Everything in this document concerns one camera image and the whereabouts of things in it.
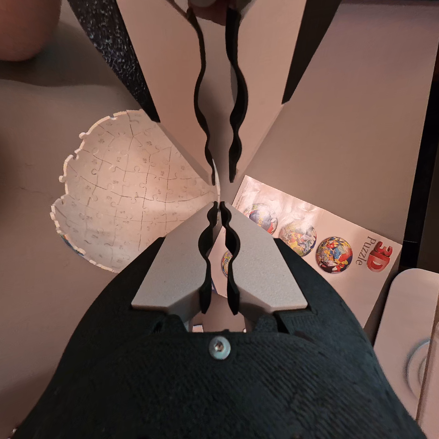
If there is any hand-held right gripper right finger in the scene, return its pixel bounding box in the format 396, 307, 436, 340
219, 202, 308, 323

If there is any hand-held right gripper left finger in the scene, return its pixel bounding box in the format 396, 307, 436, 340
131, 202, 220, 323

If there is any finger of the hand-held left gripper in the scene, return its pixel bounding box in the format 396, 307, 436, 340
115, 0, 217, 186
226, 0, 308, 183

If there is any single colourful jigsaw piece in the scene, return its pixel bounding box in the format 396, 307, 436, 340
210, 158, 222, 241

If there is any colourful half-built puzzle ball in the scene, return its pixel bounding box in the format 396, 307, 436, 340
51, 109, 220, 273

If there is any person's left forearm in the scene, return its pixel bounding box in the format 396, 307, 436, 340
0, 0, 62, 62

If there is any black desk panel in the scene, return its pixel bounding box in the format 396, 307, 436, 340
402, 0, 439, 275

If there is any white printed paper leaflet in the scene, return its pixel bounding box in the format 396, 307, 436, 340
207, 175, 402, 330

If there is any white flat stand base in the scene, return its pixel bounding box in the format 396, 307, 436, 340
373, 268, 439, 439

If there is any clear acrylic holder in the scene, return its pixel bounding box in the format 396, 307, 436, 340
406, 322, 439, 395

